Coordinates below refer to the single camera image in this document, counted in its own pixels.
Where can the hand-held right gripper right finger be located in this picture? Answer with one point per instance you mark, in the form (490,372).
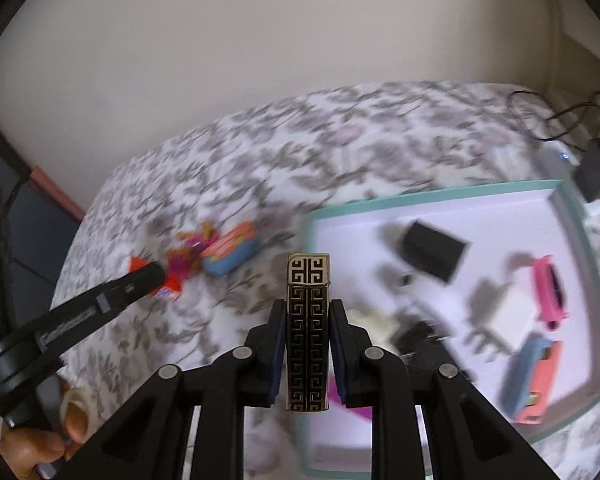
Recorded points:
(341,355)

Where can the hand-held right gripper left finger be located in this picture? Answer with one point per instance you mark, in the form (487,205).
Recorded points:
(278,350)

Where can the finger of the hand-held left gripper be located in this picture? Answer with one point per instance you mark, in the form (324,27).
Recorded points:
(105,300)

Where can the black and gold patterned lighter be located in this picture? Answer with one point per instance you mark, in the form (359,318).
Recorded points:
(307,320)

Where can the orange tube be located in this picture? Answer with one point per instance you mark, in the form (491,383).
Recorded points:
(139,264)

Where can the purple stick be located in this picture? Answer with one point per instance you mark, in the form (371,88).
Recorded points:
(357,412)

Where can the teal-edged white box lid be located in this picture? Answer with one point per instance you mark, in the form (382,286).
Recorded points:
(360,240)

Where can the black adapter block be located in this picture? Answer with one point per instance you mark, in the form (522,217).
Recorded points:
(432,250)

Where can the white charger plug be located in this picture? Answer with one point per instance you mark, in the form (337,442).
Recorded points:
(512,320)

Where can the salmon and blue plastic case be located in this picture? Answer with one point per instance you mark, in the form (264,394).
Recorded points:
(530,380)

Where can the pink watch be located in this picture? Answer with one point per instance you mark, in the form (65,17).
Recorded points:
(547,290)

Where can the person's left hand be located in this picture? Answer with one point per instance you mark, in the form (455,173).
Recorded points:
(75,420)

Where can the dark cabinet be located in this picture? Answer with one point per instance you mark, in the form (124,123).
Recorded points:
(40,240)

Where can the pink toy figures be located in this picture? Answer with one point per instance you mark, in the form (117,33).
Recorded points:
(185,260)

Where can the blue and orange small box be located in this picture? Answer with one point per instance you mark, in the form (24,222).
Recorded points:
(230,255)

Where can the floral bed sheet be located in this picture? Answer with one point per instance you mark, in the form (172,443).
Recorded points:
(280,135)

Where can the white power bank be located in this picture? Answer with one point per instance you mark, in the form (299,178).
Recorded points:
(555,160)

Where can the black charger adapter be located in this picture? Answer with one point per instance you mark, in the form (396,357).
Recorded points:
(595,170)

